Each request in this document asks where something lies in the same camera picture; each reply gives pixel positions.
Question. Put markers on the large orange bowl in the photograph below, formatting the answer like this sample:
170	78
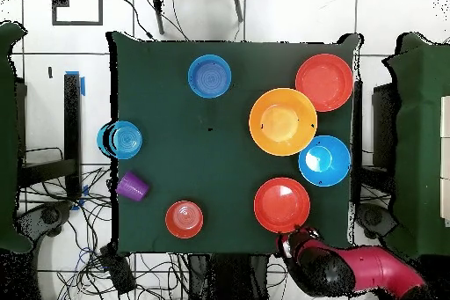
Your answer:
327	78
282	205

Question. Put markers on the large blue bowl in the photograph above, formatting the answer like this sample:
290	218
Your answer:
324	161

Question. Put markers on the large yellow-orange bowl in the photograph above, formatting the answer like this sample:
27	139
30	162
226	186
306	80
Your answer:
283	122

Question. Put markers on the purple cup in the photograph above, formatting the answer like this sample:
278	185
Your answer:
132	187

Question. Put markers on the small blue bowl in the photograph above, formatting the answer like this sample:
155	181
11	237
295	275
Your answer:
209	76
126	140

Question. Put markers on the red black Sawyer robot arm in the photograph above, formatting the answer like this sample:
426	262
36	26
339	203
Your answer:
369	268

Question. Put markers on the black office chair base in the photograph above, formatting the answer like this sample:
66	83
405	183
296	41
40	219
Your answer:
51	216
372	217

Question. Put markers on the small orange bowl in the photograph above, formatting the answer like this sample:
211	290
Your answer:
184	219

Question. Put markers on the green cloth covered side table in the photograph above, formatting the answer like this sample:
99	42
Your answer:
422	138
7	120

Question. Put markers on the dark green table cloth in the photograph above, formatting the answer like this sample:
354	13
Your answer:
168	131

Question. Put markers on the black power box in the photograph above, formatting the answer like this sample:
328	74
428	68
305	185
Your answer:
117	272

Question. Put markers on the blue tape strip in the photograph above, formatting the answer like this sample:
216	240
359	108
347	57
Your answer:
83	87

